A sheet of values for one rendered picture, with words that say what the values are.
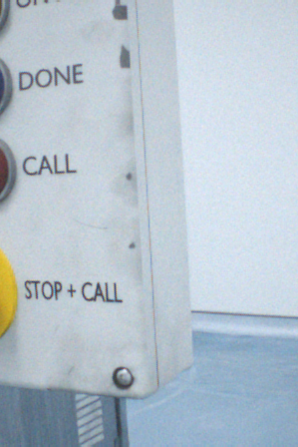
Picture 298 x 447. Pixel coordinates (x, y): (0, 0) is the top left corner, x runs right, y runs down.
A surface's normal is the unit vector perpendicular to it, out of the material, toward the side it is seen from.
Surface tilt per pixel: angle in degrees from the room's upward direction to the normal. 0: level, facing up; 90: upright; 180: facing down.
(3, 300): 90
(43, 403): 90
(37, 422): 90
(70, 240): 90
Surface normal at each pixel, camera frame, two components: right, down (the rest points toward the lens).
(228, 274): -0.61, 0.10
